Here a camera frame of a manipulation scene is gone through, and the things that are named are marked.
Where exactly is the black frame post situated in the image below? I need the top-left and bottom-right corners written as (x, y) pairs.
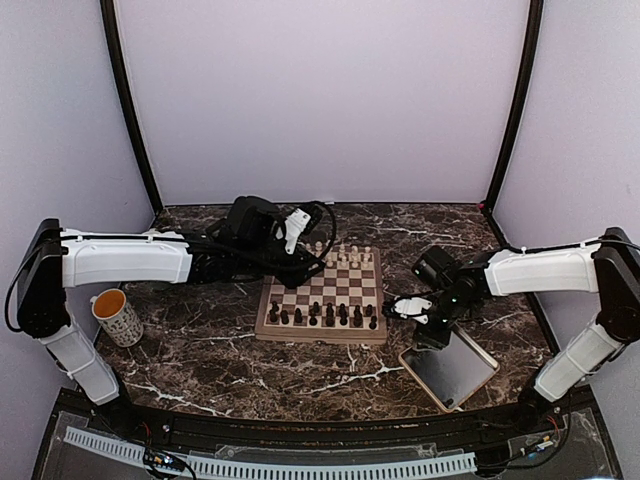
top-left (99, 0), bottom-right (164, 214)
top-left (483, 0), bottom-right (544, 212)

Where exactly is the small green circuit board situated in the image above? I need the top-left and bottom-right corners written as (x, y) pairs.
top-left (142, 449), bottom-right (184, 472)

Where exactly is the white slotted cable duct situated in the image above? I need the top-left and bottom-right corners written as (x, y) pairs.
top-left (64, 427), bottom-right (477, 479)

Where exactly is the patterned cup orange inside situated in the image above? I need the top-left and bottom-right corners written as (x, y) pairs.
top-left (90, 288), bottom-right (144, 348)

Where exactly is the black right frame post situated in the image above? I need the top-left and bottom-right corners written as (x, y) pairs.
top-left (483, 0), bottom-right (544, 212)

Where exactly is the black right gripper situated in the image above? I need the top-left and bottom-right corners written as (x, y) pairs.
top-left (413, 290), bottom-right (475, 351)

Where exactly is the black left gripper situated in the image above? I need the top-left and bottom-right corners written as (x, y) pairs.
top-left (236, 233), bottom-right (326, 290)

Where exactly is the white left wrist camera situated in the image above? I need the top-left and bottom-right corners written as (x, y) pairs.
top-left (284, 208), bottom-right (311, 255)

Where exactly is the wooden chess board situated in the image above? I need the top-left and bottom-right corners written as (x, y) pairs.
top-left (255, 245), bottom-right (387, 345)

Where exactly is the dark queen piece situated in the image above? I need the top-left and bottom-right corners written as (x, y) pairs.
top-left (338, 303), bottom-right (349, 326)

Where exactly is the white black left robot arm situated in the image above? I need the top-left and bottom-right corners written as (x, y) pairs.
top-left (3, 196), bottom-right (334, 436)

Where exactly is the wooden tray with metal base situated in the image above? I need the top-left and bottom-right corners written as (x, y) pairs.
top-left (398, 327), bottom-right (500, 413)

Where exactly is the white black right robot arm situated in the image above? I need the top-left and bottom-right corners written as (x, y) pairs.
top-left (396, 227), bottom-right (639, 434)

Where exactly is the black front mounting rail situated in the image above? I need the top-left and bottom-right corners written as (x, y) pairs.
top-left (54, 387), bottom-right (596, 459)

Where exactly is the dark bishop piece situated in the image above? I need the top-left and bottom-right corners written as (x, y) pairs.
top-left (294, 308), bottom-right (304, 326)

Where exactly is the black left frame post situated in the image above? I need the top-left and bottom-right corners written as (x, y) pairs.
top-left (99, 0), bottom-right (164, 214)

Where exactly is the white rook right corner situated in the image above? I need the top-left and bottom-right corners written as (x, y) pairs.
top-left (362, 247), bottom-right (371, 268)

